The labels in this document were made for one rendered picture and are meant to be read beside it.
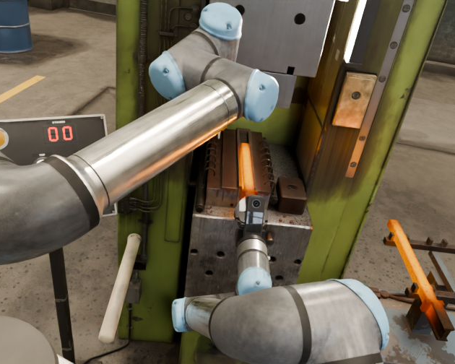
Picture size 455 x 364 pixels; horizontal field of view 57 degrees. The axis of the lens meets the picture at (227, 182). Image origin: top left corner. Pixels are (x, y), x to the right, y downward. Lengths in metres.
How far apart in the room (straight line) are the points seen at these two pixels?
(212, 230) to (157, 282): 0.54
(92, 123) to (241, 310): 0.73
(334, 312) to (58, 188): 0.41
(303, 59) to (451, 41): 6.48
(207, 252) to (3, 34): 4.63
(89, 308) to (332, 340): 1.72
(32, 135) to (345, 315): 0.87
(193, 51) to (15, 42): 5.03
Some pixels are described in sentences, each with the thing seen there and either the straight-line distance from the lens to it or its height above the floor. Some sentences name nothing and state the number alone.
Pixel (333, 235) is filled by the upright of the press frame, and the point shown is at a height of 0.74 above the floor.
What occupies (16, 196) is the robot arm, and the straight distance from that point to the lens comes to 0.46.
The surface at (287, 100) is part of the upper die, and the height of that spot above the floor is 1.29.
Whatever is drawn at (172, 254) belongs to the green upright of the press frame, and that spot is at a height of 0.56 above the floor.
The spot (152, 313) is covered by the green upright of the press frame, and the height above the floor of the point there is 0.20.
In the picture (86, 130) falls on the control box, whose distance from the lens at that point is 1.19.
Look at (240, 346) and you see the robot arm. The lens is 0.65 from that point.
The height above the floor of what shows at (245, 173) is 1.02.
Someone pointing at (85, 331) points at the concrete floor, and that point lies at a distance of 2.16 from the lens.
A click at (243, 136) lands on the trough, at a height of 0.99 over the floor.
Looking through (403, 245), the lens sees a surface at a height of 0.95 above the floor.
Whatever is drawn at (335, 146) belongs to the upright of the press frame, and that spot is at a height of 1.10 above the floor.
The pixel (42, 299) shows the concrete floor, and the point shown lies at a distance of 2.32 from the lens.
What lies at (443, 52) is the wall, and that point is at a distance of 7.57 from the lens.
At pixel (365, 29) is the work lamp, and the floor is 1.48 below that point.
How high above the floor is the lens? 1.70
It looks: 32 degrees down
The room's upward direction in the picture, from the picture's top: 9 degrees clockwise
